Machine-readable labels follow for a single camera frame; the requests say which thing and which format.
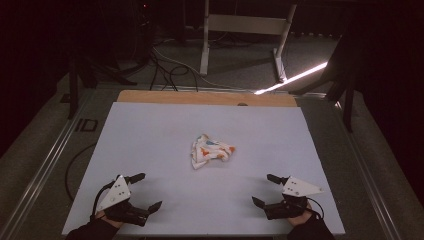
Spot white metal stand frame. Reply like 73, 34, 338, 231
199, 0, 298, 84

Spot person's right hand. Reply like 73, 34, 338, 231
287, 207, 315, 228

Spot black floor cables bundle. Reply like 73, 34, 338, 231
148, 49, 200, 93

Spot left hand-held gripper black cable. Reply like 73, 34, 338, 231
91, 180, 116, 221

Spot black curved floor cable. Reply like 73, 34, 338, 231
64, 142, 98, 203

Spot metal floor rail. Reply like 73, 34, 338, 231
333, 99, 403, 240
0, 89, 98, 240

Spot white floor cable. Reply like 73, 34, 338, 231
152, 46, 254, 92

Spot white fruit print pants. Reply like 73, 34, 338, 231
190, 133, 237, 171

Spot black stand with legs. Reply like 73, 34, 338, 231
67, 54, 138, 120
293, 31, 355, 133

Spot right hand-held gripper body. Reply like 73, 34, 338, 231
263, 175, 324, 221

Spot hand-held gripper black cable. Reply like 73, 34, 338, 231
91, 180, 116, 221
306, 197, 325, 220

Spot person's left hand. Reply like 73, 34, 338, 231
95, 211, 126, 230

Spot right hand-held gripper black cable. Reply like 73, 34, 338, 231
306, 197, 325, 220

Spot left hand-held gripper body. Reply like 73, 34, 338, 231
95, 175, 151, 228

